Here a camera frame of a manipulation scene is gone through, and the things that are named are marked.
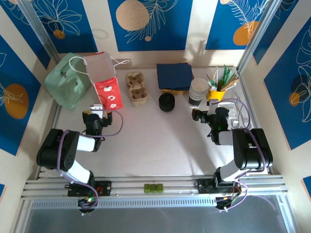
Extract left circuit board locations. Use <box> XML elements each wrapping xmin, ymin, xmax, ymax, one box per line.
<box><xmin>77</xmin><ymin>196</ymin><xmax>99</xmax><ymax>214</ymax></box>

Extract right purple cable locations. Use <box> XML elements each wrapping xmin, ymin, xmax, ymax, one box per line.
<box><xmin>212</xmin><ymin>98</ymin><xmax>268</xmax><ymax>211</ymax></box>

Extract metal tongs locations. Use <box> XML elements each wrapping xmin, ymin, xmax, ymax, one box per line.
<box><xmin>230</xmin><ymin>95</ymin><xmax>253</xmax><ymax>130</ymax></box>

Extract wooden stirrer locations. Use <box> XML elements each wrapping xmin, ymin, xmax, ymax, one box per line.
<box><xmin>225</xmin><ymin>80</ymin><xmax>239</xmax><ymax>92</ymax></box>
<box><xmin>223</xmin><ymin>75</ymin><xmax>240</xmax><ymax>90</ymax></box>

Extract grey slotted cable duct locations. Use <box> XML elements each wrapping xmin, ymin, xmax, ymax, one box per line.
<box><xmin>30</xmin><ymin>196</ymin><xmax>218</xmax><ymax>210</ymax></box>

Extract blue paper napkin stack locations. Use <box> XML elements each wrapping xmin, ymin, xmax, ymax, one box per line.
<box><xmin>156</xmin><ymin>62</ymin><xmax>194</xmax><ymax>91</ymax></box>

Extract yellow paper napkin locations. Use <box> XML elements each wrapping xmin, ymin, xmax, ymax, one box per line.
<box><xmin>162</xmin><ymin>88</ymin><xmax>191</xmax><ymax>96</ymax></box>

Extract circuit board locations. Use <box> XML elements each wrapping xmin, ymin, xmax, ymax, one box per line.
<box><xmin>215</xmin><ymin>195</ymin><xmax>240</xmax><ymax>212</ymax></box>
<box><xmin>77</xmin><ymin>196</ymin><xmax>99</xmax><ymax>214</ymax></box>

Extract mint green lunch bag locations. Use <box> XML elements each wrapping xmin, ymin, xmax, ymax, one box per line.
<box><xmin>45</xmin><ymin>52</ymin><xmax>94</xmax><ymax>110</ymax></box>

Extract paper cup stack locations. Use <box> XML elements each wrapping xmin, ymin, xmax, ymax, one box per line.
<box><xmin>188</xmin><ymin>81</ymin><xmax>209</xmax><ymax>108</ymax></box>

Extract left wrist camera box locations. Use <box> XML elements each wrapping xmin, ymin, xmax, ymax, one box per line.
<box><xmin>89</xmin><ymin>103</ymin><xmax>104</xmax><ymax>117</ymax></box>

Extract right circuit board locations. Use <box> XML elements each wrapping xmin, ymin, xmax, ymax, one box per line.
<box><xmin>215</xmin><ymin>195</ymin><xmax>240</xmax><ymax>212</ymax></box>

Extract aluminium front rail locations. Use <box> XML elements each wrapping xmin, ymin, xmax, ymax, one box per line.
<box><xmin>20</xmin><ymin>174</ymin><xmax>290</xmax><ymax>202</ymax></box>

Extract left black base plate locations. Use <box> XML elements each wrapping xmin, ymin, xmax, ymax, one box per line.
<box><xmin>67</xmin><ymin>181</ymin><xmax>112</xmax><ymax>197</ymax></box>

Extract black cup lid stack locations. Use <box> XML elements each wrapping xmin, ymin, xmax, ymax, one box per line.
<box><xmin>158</xmin><ymin>94</ymin><xmax>176</xmax><ymax>112</ymax></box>

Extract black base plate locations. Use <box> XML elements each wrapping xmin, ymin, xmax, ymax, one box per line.
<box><xmin>67</xmin><ymin>181</ymin><xmax>112</xmax><ymax>197</ymax></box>
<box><xmin>195</xmin><ymin>178</ymin><xmax>242</xmax><ymax>195</ymax></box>

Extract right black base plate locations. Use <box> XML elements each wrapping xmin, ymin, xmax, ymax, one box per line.
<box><xmin>195</xmin><ymin>178</ymin><xmax>242</xmax><ymax>195</ymax></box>

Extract yellow stirrer cup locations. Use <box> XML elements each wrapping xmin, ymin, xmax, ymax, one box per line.
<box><xmin>206</xmin><ymin>87</ymin><xmax>227</xmax><ymax>102</ymax></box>

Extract red paper bag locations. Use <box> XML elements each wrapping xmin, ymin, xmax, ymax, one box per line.
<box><xmin>69</xmin><ymin>51</ymin><xmax>130</xmax><ymax>114</ymax></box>

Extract aluminium frame post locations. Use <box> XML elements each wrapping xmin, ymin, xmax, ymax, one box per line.
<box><xmin>18</xmin><ymin>0</ymin><xmax>61</xmax><ymax>64</ymax></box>
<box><xmin>237</xmin><ymin>0</ymin><xmax>281</xmax><ymax>73</ymax></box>

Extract cardboard cup carrier stack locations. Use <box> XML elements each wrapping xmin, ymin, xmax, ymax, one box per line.
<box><xmin>126</xmin><ymin>72</ymin><xmax>149</xmax><ymax>106</ymax></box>

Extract white sugar stick packet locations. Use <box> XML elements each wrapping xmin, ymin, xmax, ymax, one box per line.
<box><xmin>206</xmin><ymin>74</ymin><xmax>217</xmax><ymax>89</ymax></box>

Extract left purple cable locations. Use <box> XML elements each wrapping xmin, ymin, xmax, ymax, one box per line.
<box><xmin>57</xmin><ymin>109</ymin><xmax>124</xmax><ymax>210</ymax></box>

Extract purple cable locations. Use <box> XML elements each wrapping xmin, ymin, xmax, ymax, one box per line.
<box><xmin>212</xmin><ymin>98</ymin><xmax>268</xmax><ymax>211</ymax></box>
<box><xmin>57</xmin><ymin>109</ymin><xmax>124</xmax><ymax>210</ymax></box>

